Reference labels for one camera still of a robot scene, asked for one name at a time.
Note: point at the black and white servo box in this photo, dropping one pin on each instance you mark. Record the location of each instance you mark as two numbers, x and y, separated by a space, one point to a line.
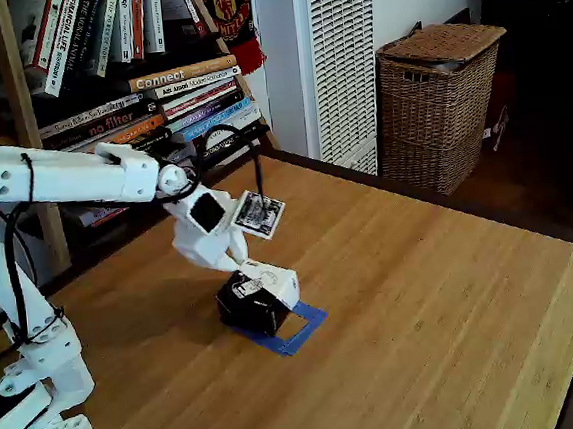
254 307

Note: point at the black Rocket Science book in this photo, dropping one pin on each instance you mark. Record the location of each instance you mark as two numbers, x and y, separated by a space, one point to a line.
160 142

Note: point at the grey purple paperback book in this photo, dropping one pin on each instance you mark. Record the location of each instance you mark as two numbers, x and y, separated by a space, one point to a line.
101 216

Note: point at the orange spine book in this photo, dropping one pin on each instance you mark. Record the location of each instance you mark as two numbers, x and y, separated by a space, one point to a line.
134 132

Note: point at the dark purple book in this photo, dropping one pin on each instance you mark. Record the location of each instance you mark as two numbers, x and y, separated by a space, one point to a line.
207 112

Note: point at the blue tape square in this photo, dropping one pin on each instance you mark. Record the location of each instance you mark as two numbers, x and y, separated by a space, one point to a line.
318 315

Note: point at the light blue book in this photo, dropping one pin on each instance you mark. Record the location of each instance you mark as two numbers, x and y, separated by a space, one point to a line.
227 114

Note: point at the black no filter book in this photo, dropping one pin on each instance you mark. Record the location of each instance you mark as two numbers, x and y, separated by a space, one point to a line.
108 123

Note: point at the white red striped book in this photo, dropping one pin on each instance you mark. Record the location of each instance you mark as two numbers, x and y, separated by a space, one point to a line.
196 96

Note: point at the white Modern Romance book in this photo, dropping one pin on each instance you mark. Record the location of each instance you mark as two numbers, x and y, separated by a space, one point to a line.
194 82

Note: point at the grey white paperback book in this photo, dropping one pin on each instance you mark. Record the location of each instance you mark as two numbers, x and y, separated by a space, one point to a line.
87 116

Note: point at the tan Connect book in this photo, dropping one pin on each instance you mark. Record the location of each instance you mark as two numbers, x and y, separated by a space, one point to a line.
179 75

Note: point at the plain white book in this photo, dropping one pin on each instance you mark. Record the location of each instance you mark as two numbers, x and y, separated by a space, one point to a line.
153 20

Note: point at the orange red narrow book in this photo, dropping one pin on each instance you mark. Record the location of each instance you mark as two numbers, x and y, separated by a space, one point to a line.
137 22

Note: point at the wooden ladder bookshelf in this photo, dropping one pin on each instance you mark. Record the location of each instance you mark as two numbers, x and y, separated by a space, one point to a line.
20 97

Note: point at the green white spine book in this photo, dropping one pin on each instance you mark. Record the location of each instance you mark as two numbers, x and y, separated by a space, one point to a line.
107 29

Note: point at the narrow white book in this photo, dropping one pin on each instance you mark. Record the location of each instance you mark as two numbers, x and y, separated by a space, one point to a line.
125 23

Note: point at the white louvered heater unit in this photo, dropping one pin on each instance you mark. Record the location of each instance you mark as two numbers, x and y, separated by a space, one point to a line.
344 69

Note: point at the thin red book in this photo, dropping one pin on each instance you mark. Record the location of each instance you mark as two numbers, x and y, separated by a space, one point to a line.
193 7

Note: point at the white A Financial Life book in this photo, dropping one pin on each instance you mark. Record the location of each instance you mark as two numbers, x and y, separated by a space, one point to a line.
63 43

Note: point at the dark Moral Animal book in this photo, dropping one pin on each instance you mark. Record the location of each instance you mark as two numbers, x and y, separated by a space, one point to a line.
80 32

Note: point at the red black football scarf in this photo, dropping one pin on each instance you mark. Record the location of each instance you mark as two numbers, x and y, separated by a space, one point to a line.
228 9

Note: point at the red and white book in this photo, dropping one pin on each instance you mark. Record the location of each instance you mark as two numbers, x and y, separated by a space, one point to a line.
44 30

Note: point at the brown wicker laundry basket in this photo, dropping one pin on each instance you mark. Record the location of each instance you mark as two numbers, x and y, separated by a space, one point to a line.
433 111

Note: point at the white camera board module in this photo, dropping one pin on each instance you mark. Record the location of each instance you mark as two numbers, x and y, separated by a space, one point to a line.
259 214

